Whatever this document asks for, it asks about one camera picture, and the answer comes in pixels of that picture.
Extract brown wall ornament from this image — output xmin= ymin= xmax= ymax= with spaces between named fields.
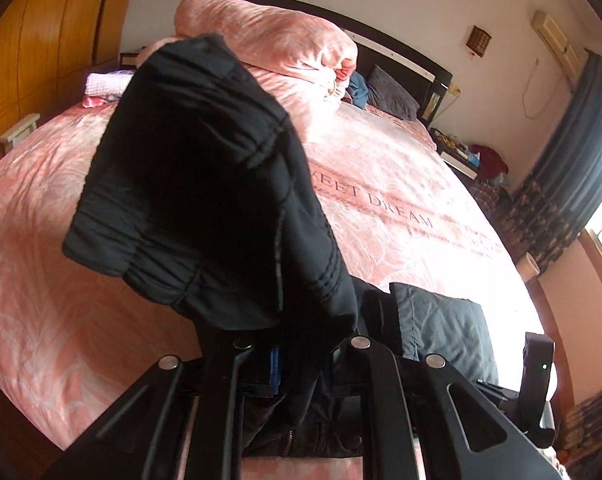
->
xmin=468 ymin=25 xmax=492 ymax=58

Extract beige air conditioner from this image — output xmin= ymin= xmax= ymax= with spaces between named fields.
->
xmin=531 ymin=9 xmax=589 ymax=81

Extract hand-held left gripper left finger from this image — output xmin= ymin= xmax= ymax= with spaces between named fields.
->
xmin=43 ymin=337 xmax=283 ymax=480

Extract black padded pants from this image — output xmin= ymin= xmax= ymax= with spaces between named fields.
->
xmin=62 ymin=34 xmax=499 ymax=461

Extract white wall cable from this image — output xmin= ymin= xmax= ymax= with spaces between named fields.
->
xmin=523 ymin=57 xmax=572 ymax=120

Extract dark grey pillow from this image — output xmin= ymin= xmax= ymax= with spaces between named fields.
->
xmin=366 ymin=64 xmax=422 ymax=122

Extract blue crumpled cloth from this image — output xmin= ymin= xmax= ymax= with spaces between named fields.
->
xmin=348 ymin=71 xmax=372 ymax=110

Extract red cloth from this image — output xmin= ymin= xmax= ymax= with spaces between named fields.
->
xmin=471 ymin=144 xmax=510 ymax=181

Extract dark patterned curtain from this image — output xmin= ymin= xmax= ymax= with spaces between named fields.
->
xmin=496 ymin=50 xmax=602 ymax=276

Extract dark nightstand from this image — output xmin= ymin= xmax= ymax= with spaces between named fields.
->
xmin=428 ymin=127 xmax=482 ymax=181

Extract bed with pink printed sheet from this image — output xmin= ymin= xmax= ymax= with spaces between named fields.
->
xmin=0 ymin=35 xmax=546 ymax=480

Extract pink folded duvet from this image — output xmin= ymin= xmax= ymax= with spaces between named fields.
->
xmin=173 ymin=0 xmax=359 ymax=111

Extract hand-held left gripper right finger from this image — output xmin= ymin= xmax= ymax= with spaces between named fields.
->
xmin=331 ymin=335 xmax=564 ymax=480

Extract orange wooden wardrobe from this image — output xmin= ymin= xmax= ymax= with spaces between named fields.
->
xmin=0 ymin=0 xmax=146 ymax=176

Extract white and pink folded towel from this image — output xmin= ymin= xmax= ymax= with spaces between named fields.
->
xmin=83 ymin=71 xmax=134 ymax=108

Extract white cylindrical bin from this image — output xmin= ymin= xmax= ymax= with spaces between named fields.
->
xmin=518 ymin=252 xmax=540 ymax=281

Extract dark wooden headboard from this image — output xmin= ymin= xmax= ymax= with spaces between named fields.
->
xmin=213 ymin=0 xmax=454 ymax=126

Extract small white stool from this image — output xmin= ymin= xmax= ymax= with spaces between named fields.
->
xmin=0 ymin=112 xmax=42 ymax=151

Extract plaid cloth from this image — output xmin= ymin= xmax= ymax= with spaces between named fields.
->
xmin=468 ymin=180 xmax=512 ymax=211

